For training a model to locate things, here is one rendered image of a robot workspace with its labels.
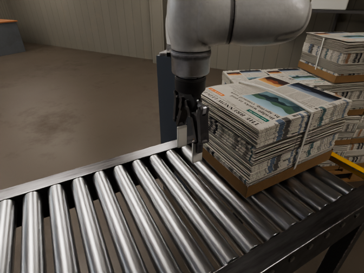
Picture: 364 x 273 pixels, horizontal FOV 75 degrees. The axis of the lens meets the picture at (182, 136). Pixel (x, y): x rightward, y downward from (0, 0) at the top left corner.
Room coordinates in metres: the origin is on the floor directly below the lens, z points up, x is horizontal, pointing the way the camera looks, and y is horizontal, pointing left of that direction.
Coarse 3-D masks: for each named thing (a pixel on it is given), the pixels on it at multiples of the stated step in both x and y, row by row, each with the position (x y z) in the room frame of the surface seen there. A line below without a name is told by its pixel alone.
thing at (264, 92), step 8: (248, 88) 0.75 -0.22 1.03; (256, 88) 0.75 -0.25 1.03; (264, 96) 0.68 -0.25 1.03; (272, 96) 0.68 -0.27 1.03; (280, 96) 0.67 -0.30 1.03; (288, 104) 0.62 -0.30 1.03; (304, 104) 0.62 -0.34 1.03; (304, 112) 0.57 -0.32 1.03; (304, 120) 0.55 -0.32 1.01; (312, 120) 0.57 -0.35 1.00; (304, 128) 0.56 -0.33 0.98; (312, 128) 0.57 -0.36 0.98; (296, 144) 0.56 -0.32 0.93; (304, 144) 0.58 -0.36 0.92; (296, 152) 0.57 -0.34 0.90; (288, 168) 0.56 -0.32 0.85
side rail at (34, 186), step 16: (160, 144) 0.76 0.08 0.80; (176, 144) 0.76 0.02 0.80; (112, 160) 0.66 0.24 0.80; (128, 160) 0.66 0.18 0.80; (144, 160) 0.68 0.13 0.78; (64, 176) 0.58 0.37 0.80; (80, 176) 0.58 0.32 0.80; (112, 176) 0.62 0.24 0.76; (0, 192) 0.51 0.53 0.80; (16, 192) 0.51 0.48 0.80; (48, 208) 0.52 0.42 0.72
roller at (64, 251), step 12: (48, 192) 0.52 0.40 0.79; (60, 192) 0.51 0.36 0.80; (60, 204) 0.46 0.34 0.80; (60, 216) 0.42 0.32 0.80; (60, 228) 0.38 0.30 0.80; (72, 228) 0.40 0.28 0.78; (60, 240) 0.35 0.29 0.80; (72, 240) 0.36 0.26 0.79; (60, 252) 0.32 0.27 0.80; (72, 252) 0.32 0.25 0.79; (60, 264) 0.29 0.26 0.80; (72, 264) 0.29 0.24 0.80
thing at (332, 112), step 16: (256, 80) 0.82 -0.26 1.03; (272, 80) 0.82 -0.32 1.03; (288, 80) 0.82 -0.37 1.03; (288, 96) 0.67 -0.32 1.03; (304, 96) 0.67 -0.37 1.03; (320, 96) 0.67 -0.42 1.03; (336, 96) 0.67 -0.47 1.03; (320, 112) 0.58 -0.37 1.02; (336, 112) 0.63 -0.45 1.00; (320, 128) 0.60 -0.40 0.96; (336, 128) 0.64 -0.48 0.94; (320, 144) 0.62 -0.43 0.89; (304, 160) 0.59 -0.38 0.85
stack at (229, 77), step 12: (228, 72) 1.62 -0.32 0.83; (240, 72) 1.62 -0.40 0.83; (252, 72) 1.62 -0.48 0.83; (264, 72) 1.62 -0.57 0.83; (276, 72) 1.62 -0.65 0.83; (288, 72) 1.62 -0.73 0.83; (300, 72) 1.62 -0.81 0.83; (312, 84) 1.36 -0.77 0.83; (324, 84) 1.37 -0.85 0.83; (336, 84) 1.38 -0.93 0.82; (348, 84) 1.39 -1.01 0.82; (360, 84) 1.40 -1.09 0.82; (348, 96) 1.40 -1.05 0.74; (360, 96) 1.41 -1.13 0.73; (360, 108) 1.41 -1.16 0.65; (348, 120) 1.40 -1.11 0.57; (360, 120) 1.42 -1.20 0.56; (348, 132) 1.41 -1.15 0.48; (360, 132) 1.42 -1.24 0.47; (348, 144) 1.42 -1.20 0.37; (360, 144) 1.43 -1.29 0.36; (348, 156) 1.42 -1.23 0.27; (360, 156) 1.44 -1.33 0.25; (348, 180) 1.43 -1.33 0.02; (360, 180) 1.45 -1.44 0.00
